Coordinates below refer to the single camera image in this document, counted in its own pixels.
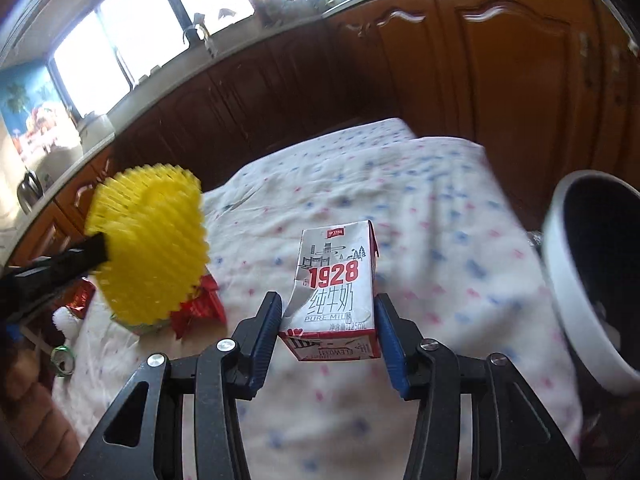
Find white dotted tablecloth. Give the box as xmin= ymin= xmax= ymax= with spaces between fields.
xmin=52 ymin=117 xmax=586 ymax=480

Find white milk carton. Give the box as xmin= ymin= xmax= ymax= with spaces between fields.
xmin=277 ymin=220 xmax=382 ymax=362

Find orange-red snack packet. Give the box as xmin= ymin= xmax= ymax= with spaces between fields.
xmin=170 ymin=272 xmax=227 ymax=341

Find white rice cooker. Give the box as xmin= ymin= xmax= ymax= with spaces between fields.
xmin=77 ymin=115 xmax=115 ymax=153

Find chrome faucet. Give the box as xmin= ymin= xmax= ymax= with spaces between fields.
xmin=182 ymin=10 xmax=217 ymax=57

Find wooden base cabinets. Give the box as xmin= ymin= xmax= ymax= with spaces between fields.
xmin=0 ymin=0 xmax=640 ymax=271

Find white-rimmed black trash bin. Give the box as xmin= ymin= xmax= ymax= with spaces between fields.
xmin=541 ymin=170 xmax=640 ymax=401

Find crushed green can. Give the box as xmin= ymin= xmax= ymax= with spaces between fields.
xmin=50 ymin=345 xmax=76 ymax=378

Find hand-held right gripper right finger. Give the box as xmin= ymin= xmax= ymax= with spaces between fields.
xmin=374 ymin=292 xmax=586 ymax=480

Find brown rounded object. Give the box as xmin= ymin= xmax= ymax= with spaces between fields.
xmin=0 ymin=372 xmax=82 ymax=480

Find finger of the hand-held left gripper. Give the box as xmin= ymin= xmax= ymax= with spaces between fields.
xmin=45 ymin=232 xmax=110 ymax=281

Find shiny red foil wrapper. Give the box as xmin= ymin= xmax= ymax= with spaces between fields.
xmin=62 ymin=280 xmax=97 ymax=321

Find small white foam fruit net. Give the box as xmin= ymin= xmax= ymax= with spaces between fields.
xmin=52 ymin=307 xmax=83 ymax=341

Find wall poster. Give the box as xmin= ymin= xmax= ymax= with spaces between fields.
xmin=0 ymin=65 xmax=83 ymax=161

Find kitchen window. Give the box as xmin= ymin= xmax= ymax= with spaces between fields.
xmin=50 ymin=0 xmax=381 ymax=106

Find steel kettle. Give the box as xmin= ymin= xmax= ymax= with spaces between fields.
xmin=16 ymin=170 xmax=43 ymax=213

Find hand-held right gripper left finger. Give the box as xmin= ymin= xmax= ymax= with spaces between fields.
xmin=65 ymin=291 xmax=283 ymax=480

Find grey kitchen countertop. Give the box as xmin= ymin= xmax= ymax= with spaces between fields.
xmin=0 ymin=0 xmax=591 ymax=241

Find yellow foam fruit net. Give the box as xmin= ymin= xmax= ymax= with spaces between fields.
xmin=84 ymin=162 xmax=210 ymax=328

